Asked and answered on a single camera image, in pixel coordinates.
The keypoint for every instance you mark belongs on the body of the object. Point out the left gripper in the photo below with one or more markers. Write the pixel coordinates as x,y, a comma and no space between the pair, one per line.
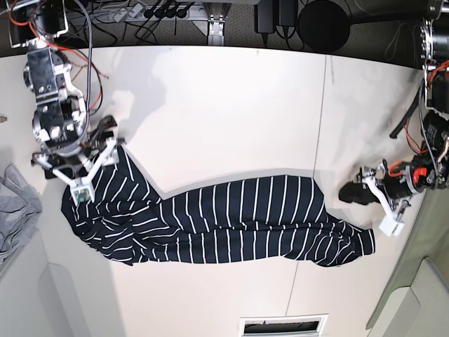
401,180

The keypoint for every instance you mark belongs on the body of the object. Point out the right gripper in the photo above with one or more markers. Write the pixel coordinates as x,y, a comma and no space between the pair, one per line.
80,163

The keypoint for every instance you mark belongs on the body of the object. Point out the navy white striped t-shirt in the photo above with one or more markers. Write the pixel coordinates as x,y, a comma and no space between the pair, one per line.
251,219

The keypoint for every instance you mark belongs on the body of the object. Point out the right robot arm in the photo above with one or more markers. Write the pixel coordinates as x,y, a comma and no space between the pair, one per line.
69,147

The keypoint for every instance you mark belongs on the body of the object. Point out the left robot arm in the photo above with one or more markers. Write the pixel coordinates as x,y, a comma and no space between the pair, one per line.
430,102

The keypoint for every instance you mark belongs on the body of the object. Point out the grey cloth pile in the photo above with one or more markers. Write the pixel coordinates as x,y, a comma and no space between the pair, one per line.
20,211

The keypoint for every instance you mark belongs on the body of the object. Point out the green grey bin edge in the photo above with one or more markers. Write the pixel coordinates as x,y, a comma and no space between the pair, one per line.
428,238

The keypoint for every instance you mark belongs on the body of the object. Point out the white power strip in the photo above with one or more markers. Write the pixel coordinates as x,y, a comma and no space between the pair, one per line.
125,12

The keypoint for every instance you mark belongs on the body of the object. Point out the round black base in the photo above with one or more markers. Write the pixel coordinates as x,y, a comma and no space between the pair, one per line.
323,26

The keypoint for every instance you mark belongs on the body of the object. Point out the black power bricks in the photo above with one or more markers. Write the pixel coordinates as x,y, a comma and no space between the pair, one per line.
276,17

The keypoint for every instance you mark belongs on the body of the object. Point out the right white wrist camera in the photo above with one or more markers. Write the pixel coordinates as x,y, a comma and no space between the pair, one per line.
82,190

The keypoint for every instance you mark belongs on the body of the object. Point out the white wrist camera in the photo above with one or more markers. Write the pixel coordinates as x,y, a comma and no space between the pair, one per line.
82,190
390,226

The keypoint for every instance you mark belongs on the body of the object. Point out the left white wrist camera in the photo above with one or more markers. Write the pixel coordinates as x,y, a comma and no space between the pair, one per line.
390,226

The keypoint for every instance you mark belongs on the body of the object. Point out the aluminium frame post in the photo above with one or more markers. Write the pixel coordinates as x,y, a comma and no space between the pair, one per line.
210,18

